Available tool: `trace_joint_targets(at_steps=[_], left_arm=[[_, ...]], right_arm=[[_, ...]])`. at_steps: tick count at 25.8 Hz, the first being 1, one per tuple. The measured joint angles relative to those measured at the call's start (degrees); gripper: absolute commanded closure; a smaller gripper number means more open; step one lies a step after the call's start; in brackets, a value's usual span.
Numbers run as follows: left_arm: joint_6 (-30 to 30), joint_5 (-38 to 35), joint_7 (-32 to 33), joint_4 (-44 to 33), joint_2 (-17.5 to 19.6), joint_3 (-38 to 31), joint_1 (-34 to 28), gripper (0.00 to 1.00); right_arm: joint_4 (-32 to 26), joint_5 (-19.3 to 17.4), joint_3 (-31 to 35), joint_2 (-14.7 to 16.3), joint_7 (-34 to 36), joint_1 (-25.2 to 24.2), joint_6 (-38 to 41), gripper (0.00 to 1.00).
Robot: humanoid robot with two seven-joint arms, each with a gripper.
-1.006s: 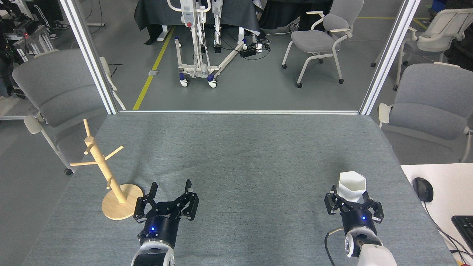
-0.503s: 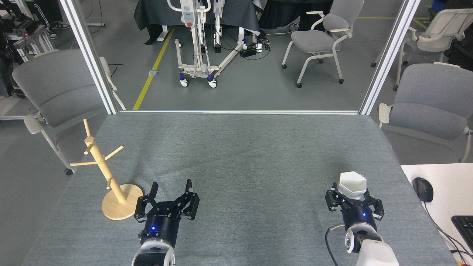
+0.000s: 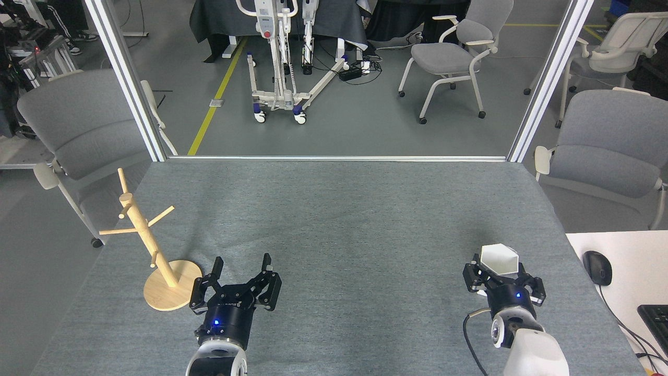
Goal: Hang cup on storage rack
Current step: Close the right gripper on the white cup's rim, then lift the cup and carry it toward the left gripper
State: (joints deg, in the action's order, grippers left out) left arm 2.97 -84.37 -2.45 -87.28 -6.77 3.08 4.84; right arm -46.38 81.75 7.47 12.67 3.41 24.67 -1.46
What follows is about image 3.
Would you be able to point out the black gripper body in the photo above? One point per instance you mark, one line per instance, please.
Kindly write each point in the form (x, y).
(227, 316)
(509, 298)

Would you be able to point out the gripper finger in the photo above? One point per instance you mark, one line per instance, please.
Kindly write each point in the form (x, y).
(199, 295)
(535, 290)
(474, 277)
(268, 291)

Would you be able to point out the white hexagonal cup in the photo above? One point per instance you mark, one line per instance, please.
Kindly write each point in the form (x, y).
(498, 260)

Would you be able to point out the wooden cup rack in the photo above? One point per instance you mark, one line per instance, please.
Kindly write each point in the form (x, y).
(172, 290)

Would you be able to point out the metal equipment rack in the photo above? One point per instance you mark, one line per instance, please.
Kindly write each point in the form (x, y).
(39, 55)

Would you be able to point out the black computer mouse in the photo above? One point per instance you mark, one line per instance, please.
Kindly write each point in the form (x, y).
(597, 267)

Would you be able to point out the white desk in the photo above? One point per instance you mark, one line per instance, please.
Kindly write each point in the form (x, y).
(636, 261)

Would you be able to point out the black keyboard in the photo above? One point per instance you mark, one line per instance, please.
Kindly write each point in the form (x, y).
(657, 324)

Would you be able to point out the grey office chair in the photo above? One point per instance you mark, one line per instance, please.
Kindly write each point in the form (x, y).
(610, 141)
(78, 120)
(449, 55)

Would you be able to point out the white stand on wheels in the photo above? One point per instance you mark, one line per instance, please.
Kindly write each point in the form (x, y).
(271, 99)

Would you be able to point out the metal floor plate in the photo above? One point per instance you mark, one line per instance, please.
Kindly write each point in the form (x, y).
(216, 103)

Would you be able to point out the black power strip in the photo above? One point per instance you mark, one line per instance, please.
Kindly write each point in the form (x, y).
(350, 73)

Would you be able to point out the white-backed office chair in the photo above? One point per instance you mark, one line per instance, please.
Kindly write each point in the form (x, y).
(626, 34)

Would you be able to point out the black cloth covered table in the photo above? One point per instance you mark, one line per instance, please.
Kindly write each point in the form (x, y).
(219, 21)

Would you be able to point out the person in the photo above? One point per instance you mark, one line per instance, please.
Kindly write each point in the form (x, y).
(73, 21)

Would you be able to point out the silver frame crossbar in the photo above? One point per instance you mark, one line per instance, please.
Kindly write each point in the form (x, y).
(339, 158)

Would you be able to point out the silver frame post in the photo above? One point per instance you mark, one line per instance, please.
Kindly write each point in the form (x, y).
(128, 78)
(548, 78)

